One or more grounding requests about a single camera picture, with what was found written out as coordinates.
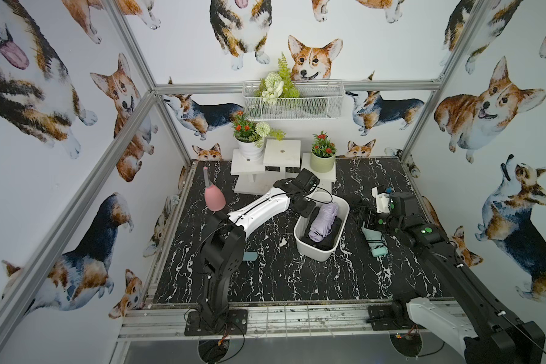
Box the purple umbrella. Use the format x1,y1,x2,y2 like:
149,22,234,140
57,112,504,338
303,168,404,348
309,203,339,243

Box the black umbrella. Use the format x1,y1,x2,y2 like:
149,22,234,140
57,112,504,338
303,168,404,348
300,206,320,247
315,217,342,251

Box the mint green umbrella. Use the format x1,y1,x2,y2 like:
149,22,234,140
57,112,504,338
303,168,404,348
361,227,388,258

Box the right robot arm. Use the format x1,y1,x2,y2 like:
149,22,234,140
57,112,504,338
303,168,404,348
351,192,546,363

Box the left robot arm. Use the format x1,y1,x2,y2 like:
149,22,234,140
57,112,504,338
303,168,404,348
184,169,320,336

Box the white marble display stand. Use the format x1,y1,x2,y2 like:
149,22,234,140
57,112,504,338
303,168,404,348
231,139,336,195

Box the green pot red flowers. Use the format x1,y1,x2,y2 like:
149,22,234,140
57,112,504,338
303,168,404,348
310,131,336,173

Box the teal plastic scraper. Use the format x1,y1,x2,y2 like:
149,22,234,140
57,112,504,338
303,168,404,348
243,251,259,262

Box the white pot red flowers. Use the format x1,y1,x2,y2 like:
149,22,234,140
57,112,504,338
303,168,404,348
232,111,286,162

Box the pink bulb squeeze bottle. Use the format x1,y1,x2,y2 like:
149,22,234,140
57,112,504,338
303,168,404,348
203,166,226,212

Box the green fern white flowers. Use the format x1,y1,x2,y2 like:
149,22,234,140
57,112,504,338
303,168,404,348
256,53,300,106

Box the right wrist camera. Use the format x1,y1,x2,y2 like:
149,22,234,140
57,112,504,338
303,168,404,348
372,186,393,214

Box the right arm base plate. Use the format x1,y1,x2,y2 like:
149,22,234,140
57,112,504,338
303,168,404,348
366,301,415,331

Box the white wire wall basket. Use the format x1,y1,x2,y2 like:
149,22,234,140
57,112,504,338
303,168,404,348
242,80,345,121

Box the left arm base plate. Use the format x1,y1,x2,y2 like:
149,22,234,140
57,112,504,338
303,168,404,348
184,309,248,337

